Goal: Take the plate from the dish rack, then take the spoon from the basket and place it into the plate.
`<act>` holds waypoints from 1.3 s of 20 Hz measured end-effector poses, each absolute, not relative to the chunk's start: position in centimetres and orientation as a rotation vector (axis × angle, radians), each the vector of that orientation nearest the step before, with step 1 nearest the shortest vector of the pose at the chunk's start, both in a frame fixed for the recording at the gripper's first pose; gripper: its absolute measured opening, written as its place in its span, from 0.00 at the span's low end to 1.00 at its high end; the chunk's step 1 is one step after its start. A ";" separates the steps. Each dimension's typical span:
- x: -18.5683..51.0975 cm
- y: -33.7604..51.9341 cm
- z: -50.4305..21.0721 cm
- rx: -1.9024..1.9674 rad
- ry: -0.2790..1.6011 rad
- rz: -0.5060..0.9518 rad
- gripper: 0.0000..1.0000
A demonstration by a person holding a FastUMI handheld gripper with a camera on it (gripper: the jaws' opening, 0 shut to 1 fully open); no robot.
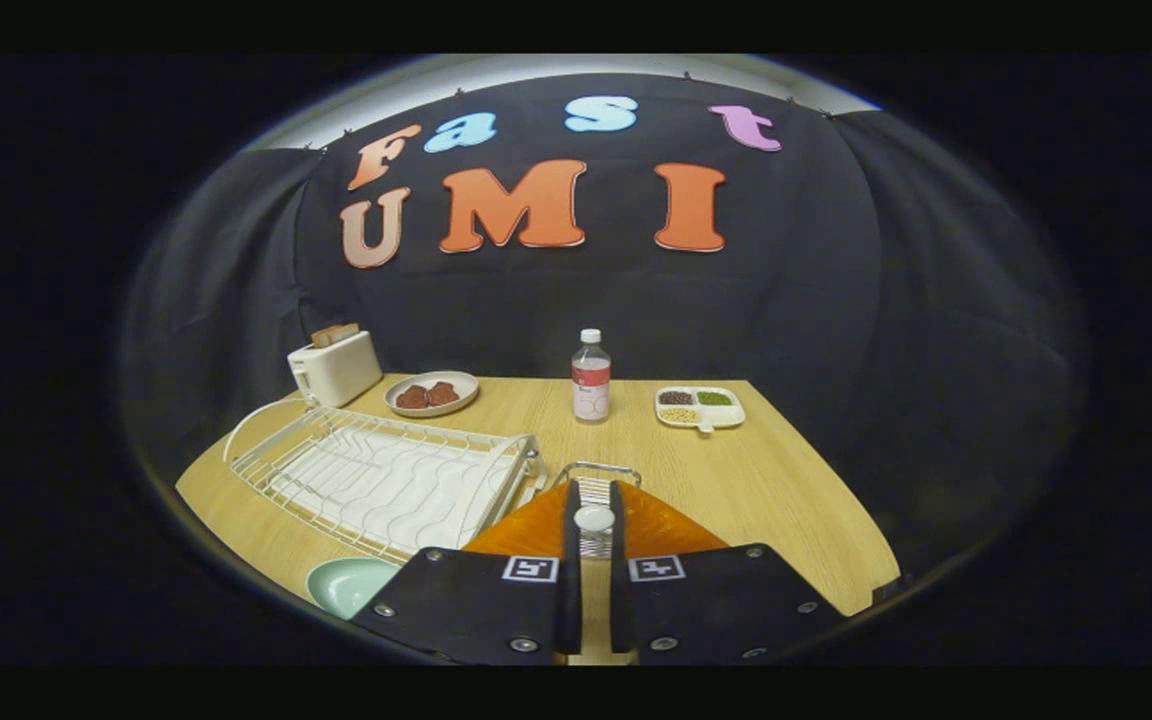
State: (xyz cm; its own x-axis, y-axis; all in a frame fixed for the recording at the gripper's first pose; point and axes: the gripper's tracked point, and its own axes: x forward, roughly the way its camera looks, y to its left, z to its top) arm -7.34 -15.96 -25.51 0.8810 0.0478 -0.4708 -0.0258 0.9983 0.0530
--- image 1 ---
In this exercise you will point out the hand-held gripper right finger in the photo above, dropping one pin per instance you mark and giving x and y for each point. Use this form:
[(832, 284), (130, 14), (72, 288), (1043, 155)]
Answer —
[(619, 580)]

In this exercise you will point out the white plate with meat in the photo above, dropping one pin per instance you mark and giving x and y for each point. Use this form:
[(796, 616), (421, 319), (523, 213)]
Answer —
[(461, 400)]

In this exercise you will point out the toast slice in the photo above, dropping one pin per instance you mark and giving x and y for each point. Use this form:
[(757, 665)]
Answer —
[(324, 337), (348, 331)]

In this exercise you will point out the red meat piece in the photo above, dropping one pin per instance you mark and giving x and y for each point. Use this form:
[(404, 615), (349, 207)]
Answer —
[(412, 398), (442, 393)]

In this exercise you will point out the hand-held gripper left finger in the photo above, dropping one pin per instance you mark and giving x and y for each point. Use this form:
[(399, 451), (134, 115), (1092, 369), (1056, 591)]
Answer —
[(572, 580)]

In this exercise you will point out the pale green plate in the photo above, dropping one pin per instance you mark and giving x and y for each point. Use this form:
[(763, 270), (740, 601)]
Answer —
[(346, 585)]

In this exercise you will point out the white divided tray with beans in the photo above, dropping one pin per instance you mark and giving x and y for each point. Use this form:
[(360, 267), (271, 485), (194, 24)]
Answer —
[(701, 412)]

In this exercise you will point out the white toaster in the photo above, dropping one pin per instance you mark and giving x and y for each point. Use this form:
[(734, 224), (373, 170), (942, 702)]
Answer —
[(341, 372)]

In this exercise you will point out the clear bottle with red label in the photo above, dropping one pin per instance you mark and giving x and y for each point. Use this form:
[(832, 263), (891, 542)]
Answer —
[(591, 385)]

